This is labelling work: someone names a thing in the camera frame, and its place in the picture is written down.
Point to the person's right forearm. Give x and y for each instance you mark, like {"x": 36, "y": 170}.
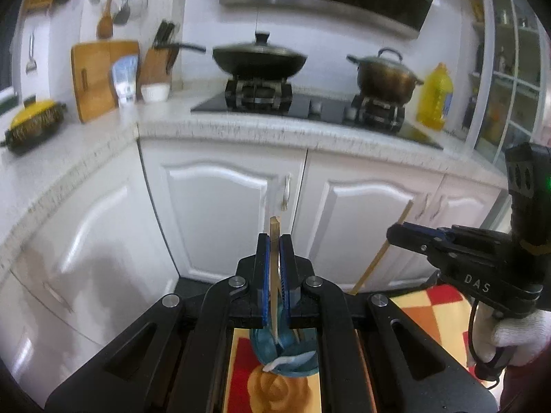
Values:
{"x": 523, "y": 387}

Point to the yellow oil bottle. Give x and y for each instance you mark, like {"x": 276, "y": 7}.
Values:
{"x": 434, "y": 99}

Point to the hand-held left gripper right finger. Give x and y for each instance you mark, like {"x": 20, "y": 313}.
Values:
{"x": 285, "y": 275}

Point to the wooden spatula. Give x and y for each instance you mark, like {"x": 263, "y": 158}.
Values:
{"x": 104, "y": 26}

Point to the black pan with yellow lid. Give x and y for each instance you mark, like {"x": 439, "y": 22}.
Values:
{"x": 34, "y": 114}

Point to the white bowl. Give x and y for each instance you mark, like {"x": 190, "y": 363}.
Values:
{"x": 155, "y": 93}

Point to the white cup with blue interior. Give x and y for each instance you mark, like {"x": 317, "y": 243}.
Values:
{"x": 262, "y": 348}

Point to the person's right hand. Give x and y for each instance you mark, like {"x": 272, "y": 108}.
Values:
{"x": 512, "y": 331}

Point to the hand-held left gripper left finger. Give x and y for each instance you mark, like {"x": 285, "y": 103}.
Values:
{"x": 266, "y": 275}

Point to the metal peeler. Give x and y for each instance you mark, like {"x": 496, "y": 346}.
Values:
{"x": 31, "y": 66}

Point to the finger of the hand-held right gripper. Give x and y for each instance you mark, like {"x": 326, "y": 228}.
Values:
{"x": 432, "y": 233}
{"x": 400, "y": 236}

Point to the brass pot lid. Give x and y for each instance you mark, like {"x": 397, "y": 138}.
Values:
{"x": 383, "y": 62}

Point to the white plastic spoon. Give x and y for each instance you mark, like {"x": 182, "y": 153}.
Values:
{"x": 284, "y": 360}

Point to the white glass-door cabinet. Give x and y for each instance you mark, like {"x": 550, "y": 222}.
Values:
{"x": 486, "y": 73}

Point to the wooden knife block with knives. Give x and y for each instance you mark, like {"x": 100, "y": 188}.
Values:
{"x": 153, "y": 69}

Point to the wooden cutting board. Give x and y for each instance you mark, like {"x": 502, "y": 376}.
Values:
{"x": 92, "y": 81}

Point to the black wok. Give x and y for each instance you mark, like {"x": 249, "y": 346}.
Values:
{"x": 258, "y": 66}

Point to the black gas stove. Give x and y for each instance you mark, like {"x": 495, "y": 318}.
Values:
{"x": 301, "y": 105}

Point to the black wok lid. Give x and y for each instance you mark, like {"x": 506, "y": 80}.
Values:
{"x": 262, "y": 49}

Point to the blue white packet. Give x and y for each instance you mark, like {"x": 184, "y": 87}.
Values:
{"x": 125, "y": 77}

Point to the steel pot with lid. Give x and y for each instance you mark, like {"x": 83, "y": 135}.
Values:
{"x": 387, "y": 84}

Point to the yellow red rose-pattern mat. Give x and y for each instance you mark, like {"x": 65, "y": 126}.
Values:
{"x": 430, "y": 322}

